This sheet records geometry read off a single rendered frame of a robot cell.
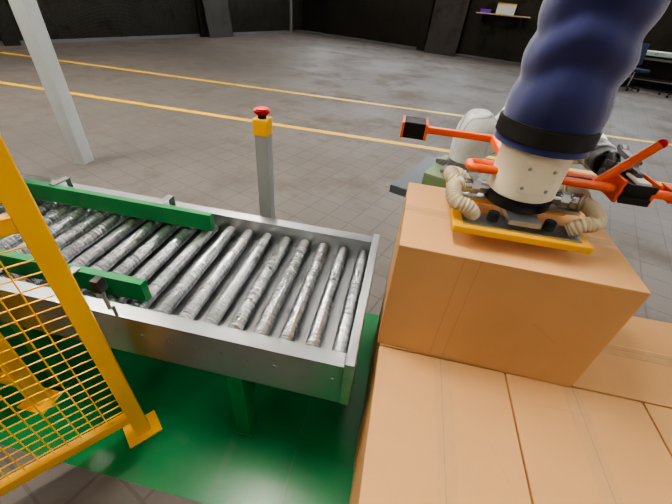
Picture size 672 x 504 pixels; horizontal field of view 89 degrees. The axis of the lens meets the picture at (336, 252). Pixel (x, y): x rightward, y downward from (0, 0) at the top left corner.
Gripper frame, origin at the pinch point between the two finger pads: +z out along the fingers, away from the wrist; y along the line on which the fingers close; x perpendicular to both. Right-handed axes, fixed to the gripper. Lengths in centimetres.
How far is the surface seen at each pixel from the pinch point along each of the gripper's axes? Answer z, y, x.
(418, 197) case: -10, 17, 51
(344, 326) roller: 16, 56, 67
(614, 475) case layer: 45, 57, -7
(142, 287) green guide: 23, 49, 135
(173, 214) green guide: -23, 51, 153
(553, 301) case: 20.3, 25.0, 14.4
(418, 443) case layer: 48, 57, 42
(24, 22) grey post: -162, 2, 346
